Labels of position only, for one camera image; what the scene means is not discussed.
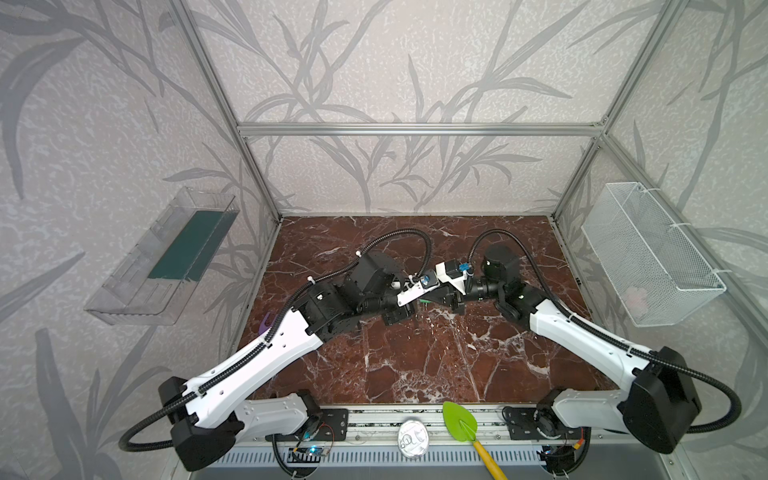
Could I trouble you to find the green toy shovel yellow handle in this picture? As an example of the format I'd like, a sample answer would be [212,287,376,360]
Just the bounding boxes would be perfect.
[442,402,507,480]

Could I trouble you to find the purple toy rake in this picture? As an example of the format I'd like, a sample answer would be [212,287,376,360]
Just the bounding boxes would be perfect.
[257,312,274,336]

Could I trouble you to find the round silver tin lid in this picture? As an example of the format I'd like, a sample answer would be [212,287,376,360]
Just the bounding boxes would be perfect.
[397,419,430,459]

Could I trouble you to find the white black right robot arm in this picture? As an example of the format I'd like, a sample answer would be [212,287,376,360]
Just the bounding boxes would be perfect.
[418,245,701,454]

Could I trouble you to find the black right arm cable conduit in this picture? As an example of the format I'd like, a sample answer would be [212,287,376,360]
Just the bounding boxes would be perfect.
[466,229,743,434]

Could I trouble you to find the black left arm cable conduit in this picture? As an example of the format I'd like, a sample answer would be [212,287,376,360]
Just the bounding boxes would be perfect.
[117,227,434,452]

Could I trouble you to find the white wire mesh basket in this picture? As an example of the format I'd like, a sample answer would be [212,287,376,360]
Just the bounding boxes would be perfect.
[582,182,727,328]

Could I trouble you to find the pink object in basket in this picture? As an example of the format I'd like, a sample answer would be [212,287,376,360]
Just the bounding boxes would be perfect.
[623,286,649,319]

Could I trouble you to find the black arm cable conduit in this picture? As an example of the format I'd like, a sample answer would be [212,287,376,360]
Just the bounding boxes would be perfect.
[117,227,434,452]
[466,229,743,434]

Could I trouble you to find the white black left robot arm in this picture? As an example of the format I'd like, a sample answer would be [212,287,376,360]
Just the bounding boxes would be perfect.
[159,251,426,472]

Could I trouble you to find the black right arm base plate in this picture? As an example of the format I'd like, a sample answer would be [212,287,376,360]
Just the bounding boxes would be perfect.
[501,405,582,443]

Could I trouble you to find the clear plastic wall tray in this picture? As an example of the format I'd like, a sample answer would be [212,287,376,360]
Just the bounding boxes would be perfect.
[84,187,240,326]

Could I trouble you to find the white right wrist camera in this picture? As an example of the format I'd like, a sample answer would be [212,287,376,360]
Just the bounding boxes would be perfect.
[435,260,473,295]

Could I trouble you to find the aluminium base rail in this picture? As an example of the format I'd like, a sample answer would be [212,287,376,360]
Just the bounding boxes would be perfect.
[161,403,697,480]

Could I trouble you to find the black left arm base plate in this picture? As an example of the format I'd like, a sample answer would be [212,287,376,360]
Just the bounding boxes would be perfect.
[266,408,350,442]

